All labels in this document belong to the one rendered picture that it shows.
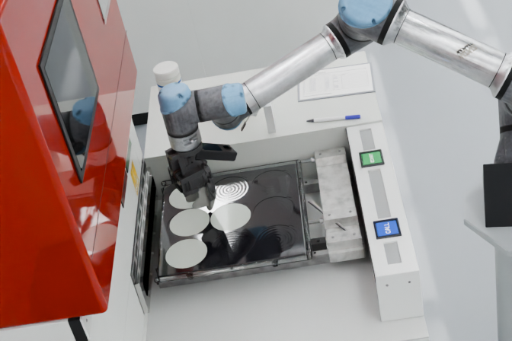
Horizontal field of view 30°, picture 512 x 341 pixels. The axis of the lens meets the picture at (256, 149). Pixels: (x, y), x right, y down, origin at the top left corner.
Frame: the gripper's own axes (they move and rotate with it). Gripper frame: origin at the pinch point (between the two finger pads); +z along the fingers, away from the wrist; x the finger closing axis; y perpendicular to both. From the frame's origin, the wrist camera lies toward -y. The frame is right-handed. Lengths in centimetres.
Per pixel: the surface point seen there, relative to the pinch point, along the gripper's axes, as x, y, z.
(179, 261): 10.9, 15.1, 1.9
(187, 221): -0.7, 6.9, 1.8
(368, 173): 21.8, -32.8, -4.3
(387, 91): -122, -138, 91
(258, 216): 10.0, -7.5, 1.9
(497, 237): 47, -50, 10
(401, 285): 53, -18, 0
